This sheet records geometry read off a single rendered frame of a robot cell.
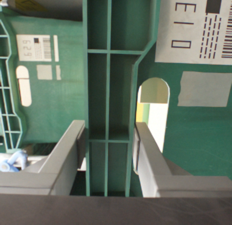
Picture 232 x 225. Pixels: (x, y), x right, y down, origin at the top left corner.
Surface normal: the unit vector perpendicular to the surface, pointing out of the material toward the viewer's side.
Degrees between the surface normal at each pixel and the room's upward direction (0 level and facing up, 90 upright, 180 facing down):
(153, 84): 92
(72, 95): 98
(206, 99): 96
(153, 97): 92
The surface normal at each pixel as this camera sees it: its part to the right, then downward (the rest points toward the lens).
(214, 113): 0.05, 0.28
